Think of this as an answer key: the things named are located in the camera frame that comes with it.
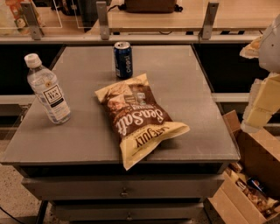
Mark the grey upper drawer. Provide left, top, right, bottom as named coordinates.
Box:
left=22, top=175, right=224, bottom=201

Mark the grey lower drawer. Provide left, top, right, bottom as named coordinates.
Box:
left=52, top=203, right=204, bottom=221

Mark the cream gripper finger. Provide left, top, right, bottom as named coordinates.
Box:
left=240, top=36, right=262, bottom=59
left=241, top=73, right=280, bottom=133

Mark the left metal bracket post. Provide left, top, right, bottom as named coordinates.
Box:
left=20, top=2, right=44, bottom=40

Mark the grey drawer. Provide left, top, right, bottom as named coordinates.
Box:
left=22, top=175, right=224, bottom=201
left=52, top=203, right=204, bottom=221

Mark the right metal bracket post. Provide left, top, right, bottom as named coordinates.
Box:
left=199, top=2, right=219, bottom=39

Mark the middle metal bracket post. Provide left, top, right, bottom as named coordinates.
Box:
left=96, top=1, right=110, bottom=40

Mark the metal bracket post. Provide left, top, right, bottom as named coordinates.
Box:
left=96, top=1, right=110, bottom=40
left=199, top=2, right=219, bottom=39
left=20, top=2, right=44, bottom=40

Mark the cardboard box with snacks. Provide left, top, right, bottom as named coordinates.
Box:
left=208, top=110, right=280, bottom=224

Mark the clear tea water bottle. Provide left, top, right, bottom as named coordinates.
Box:
left=24, top=53, right=71, bottom=124

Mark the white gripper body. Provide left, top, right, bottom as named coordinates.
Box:
left=259, top=14, right=280, bottom=73

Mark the colourful snack package top left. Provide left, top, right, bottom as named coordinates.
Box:
left=3, top=0, right=45, bottom=30

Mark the brown sea salt chips bag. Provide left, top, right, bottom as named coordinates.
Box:
left=95, top=74, right=190, bottom=170

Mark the blue pepsi can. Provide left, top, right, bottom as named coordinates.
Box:
left=114, top=41, right=133, bottom=80

